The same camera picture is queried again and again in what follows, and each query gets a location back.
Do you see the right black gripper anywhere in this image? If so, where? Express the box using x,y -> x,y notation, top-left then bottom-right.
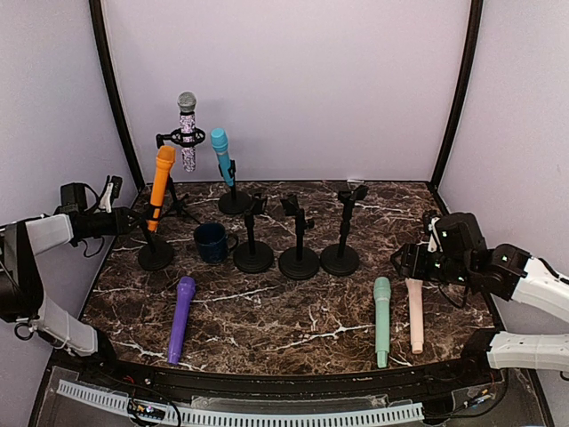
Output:
392,242 -> 474,287

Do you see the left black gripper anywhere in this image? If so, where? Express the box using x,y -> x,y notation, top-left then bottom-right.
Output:
83,206 -> 146,238

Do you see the mint green microphone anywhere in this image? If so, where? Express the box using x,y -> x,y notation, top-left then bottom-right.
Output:
373,277 -> 391,369

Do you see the pale pink microphone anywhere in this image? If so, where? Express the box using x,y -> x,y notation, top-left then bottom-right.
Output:
405,278 -> 424,354

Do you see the black round-base stand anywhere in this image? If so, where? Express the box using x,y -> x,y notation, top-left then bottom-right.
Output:
138,205 -> 174,271
233,193 -> 275,274
218,159 -> 252,215
320,184 -> 368,277
278,194 -> 320,280

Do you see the orange microphone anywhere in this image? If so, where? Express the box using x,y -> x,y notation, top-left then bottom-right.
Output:
148,146 -> 176,232

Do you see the purple microphone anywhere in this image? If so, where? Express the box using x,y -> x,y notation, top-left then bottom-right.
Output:
167,276 -> 196,365

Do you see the black tripod shock-mount stand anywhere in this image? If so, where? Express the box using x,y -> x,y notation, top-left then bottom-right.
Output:
155,126 -> 207,226

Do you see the silver glitter microphone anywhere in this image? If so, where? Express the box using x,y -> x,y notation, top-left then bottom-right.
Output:
177,92 -> 196,173

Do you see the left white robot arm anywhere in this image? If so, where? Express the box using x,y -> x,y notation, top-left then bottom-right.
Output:
1,176 -> 143,388

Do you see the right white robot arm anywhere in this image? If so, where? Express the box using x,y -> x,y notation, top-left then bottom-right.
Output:
390,211 -> 568,386

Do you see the black round-base stand, teal mic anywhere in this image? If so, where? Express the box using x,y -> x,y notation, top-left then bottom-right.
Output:
218,159 -> 252,215

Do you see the teal blue microphone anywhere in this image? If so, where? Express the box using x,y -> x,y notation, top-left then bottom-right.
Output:
210,128 -> 235,187

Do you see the dark blue mug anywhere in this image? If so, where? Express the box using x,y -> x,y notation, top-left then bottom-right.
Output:
193,222 -> 239,264

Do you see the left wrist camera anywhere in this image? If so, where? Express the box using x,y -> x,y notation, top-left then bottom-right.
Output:
96,175 -> 123,213

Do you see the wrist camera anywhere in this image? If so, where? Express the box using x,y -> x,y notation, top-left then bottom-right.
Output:
96,175 -> 123,213
422,210 -> 442,253

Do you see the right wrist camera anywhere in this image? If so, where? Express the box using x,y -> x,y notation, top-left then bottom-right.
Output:
422,210 -> 442,253

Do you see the black front rail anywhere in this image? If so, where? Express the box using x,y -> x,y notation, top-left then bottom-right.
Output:
80,359 -> 506,403

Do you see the left black corner post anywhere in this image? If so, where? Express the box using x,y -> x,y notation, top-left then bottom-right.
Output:
88,0 -> 146,191

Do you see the black corner post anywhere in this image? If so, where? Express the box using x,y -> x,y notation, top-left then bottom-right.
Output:
429,0 -> 484,193
88,0 -> 146,191

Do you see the white slotted cable duct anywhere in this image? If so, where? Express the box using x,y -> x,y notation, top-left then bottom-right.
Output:
56,380 -> 424,426

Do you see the right black corner post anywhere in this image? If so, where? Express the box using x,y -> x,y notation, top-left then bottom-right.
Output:
429,0 -> 484,193

